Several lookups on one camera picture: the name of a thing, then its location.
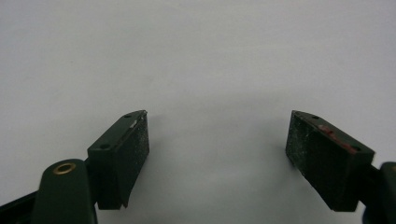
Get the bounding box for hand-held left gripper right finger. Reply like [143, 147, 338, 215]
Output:
[285, 109, 376, 213]

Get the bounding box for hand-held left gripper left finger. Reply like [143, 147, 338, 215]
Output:
[86, 109, 150, 211]

